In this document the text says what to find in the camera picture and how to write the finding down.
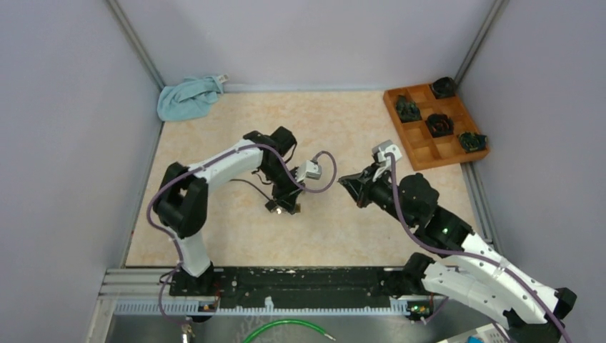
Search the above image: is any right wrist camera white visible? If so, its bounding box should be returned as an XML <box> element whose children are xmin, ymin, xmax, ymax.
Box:
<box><xmin>372</xmin><ymin>140</ymin><xmax>402</xmax><ymax>182</ymax></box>

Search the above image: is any purple cable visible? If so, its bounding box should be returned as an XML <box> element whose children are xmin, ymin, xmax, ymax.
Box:
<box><xmin>145</xmin><ymin>144</ymin><xmax>338</xmax><ymax>326</ymax></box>
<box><xmin>387</xmin><ymin>152</ymin><xmax>573</xmax><ymax>343</ymax></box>

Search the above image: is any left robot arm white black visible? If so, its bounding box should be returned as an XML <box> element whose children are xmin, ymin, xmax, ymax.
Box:
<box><xmin>146</xmin><ymin>126</ymin><xmax>303</xmax><ymax>296</ymax></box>

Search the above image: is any white basket corner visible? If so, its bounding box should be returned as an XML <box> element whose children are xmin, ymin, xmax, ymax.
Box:
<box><xmin>438</xmin><ymin>326</ymin><xmax>509</xmax><ymax>343</ymax></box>

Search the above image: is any dark rosette upper left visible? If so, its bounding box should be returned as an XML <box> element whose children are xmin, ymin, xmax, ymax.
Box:
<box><xmin>395</xmin><ymin>95</ymin><xmax>422</xmax><ymax>123</ymax></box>

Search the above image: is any dark rosette top corner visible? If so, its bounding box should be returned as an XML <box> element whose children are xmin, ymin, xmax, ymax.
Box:
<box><xmin>429</xmin><ymin>76</ymin><xmax>457</xmax><ymax>99</ymax></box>

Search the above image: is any green cable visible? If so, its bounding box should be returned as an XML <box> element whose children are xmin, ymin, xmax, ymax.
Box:
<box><xmin>242</xmin><ymin>319</ymin><xmax>337</xmax><ymax>343</ymax></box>

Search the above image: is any wooden compartment tray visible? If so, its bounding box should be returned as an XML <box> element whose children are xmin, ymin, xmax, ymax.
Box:
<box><xmin>383</xmin><ymin>84</ymin><xmax>490</xmax><ymax>171</ymax></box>

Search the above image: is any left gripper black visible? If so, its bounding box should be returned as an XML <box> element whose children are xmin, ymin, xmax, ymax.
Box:
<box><xmin>260</xmin><ymin>160</ymin><xmax>307</xmax><ymax>215</ymax></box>

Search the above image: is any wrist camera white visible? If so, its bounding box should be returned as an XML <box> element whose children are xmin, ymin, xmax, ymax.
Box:
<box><xmin>295</xmin><ymin>160</ymin><xmax>322</xmax><ymax>182</ymax></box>
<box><xmin>372</xmin><ymin>140</ymin><xmax>402</xmax><ymax>182</ymax></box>

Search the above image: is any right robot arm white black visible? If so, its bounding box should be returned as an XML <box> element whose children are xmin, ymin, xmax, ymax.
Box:
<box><xmin>338</xmin><ymin>165</ymin><xmax>577</xmax><ymax>342</ymax></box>

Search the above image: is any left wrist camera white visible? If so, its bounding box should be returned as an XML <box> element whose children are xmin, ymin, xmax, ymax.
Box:
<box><xmin>295</xmin><ymin>160</ymin><xmax>322</xmax><ymax>182</ymax></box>

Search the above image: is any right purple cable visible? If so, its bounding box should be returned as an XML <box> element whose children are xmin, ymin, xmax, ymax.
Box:
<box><xmin>387</xmin><ymin>152</ymin><xmax>573</xmax><ymax>343</ymax></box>

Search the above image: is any black cable lock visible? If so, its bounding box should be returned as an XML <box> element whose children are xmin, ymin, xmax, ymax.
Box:
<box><xmin>230</xmin><ymin>179</ymin><xmax>284</xmax><ymax>214</ymax></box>

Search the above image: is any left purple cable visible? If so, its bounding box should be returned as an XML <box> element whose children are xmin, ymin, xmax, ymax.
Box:
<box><xmin>145</xmin><ymin>144</ymin><xmax>338</xmax><ymax>326</ymax></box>

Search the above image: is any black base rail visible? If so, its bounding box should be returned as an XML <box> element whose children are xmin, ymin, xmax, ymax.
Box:
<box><xmin>170</xmin><ymin>266</ymin><xmax>448</xmax><ymax>314</ymax></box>

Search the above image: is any dark rosette right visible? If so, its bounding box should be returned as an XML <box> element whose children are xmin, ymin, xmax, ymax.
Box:
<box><xmin>457</xmin><ymin>131</ymin><xmax>487</xmax><ymax>154</ymax></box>

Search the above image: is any light blue cloth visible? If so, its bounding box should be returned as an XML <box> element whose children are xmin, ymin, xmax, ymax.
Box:
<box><xmin>157</xmin><ymin>74</ymin><xmax>229</xmax><ymax>122</ymax></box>

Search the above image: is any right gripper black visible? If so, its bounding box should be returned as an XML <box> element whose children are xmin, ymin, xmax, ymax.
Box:
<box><xmin>340</xmin><ymin>161</ymin><xmax>417</xmax><ymax>229</ymax></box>

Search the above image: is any dark rosette centre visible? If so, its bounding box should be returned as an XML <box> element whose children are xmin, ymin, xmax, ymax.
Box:
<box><xmin>425</xmin><ymin>114</ymin><xmax>454</xmax><ymax>138</ymax></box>

